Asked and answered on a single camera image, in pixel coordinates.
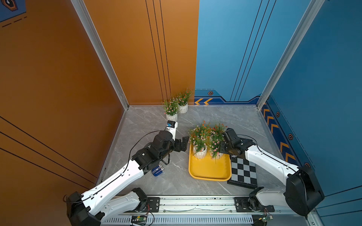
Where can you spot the aluminium corner post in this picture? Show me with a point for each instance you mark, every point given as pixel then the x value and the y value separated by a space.
pixel 86 20
pixel 298 35

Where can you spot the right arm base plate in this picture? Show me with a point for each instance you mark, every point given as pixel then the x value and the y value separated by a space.
pixel 243 204

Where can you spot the yellow plastic storage tray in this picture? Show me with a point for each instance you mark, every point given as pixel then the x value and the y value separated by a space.
pixel 208 168

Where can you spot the green circuit board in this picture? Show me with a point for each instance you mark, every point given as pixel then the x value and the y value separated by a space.
pixel 139 220
pixel 259 220

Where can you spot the white ribbed pot pink flowers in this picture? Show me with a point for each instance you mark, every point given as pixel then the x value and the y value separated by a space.
pixel 198 141

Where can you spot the potted plant orange red flowers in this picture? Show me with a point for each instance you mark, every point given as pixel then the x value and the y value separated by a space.
pixel 202 128

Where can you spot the aluminium corner post right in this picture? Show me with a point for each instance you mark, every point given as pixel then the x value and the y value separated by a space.
pixel 298 35

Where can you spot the green circuit board left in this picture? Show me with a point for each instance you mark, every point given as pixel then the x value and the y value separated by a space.
pixel 139 220

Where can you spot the green circuit board right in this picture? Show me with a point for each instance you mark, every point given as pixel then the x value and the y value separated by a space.
pixel 259 220

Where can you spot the aluminium corner post left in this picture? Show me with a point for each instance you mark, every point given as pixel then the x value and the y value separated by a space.
pixel 86 20

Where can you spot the black white chessboard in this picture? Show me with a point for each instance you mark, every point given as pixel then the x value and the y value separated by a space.
pixel 243 173

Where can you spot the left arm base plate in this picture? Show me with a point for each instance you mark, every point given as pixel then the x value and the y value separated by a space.
pixel 151 205

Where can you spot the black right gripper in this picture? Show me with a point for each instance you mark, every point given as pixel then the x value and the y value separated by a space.
pixel 222 143

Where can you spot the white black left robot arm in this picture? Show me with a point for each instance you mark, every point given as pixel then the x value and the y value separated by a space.
pixel 95 206

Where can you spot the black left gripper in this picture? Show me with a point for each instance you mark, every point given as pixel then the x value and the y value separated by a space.
pixel 178 147

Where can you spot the potted plant pink flowers back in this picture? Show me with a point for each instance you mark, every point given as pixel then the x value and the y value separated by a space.
pixel 171 108

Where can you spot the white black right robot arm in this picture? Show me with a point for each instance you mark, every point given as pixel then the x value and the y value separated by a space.
pixel 302 191

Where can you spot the potted plant pink flowers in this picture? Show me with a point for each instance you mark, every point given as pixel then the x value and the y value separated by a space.
pixel 171 108
pixel 214 146

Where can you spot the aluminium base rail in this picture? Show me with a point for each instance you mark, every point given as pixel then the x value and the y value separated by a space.
pixel 210 210

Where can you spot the potted plant orange flowers corner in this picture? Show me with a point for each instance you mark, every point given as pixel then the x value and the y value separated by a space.
pixel 183 99

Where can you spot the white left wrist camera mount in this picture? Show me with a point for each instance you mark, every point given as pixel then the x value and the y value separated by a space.
pixel 171 127

